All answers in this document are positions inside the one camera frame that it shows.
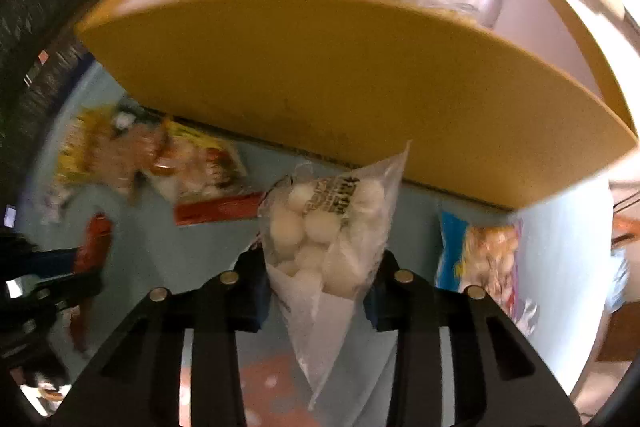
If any brown peanut snack bag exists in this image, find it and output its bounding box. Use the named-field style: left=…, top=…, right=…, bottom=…
left=91, top=122, right=167, bottom=202

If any yellow cardboard box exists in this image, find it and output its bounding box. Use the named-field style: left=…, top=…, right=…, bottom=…
left=77, top=0, right=639, bottom=209

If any red snack bar packet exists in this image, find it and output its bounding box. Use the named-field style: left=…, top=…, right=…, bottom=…
left=174, top=193, right=264, bottom=227

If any yellow cake snack packet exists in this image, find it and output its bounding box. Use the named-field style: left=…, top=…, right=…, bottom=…
left=53, top=104, right=116, bottom=186

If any blue purple marshmallow packet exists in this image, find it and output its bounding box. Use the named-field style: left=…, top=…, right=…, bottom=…
left=435, top=211, right=539, bottom=336

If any red chip packet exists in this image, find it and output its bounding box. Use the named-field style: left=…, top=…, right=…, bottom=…
left=67, top=212, right=113, bottom=355

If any clear white ball snack bag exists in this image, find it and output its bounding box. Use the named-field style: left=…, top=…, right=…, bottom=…
left=257, top=150, right=409, bottom=407

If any kraft nut snack bag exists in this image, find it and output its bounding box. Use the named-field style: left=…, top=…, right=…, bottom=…
left=143, top=118, right=247, bottom=205

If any light blue printed cloth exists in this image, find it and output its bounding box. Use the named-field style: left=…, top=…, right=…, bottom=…
left=16, top=60, right=614, bottom=427

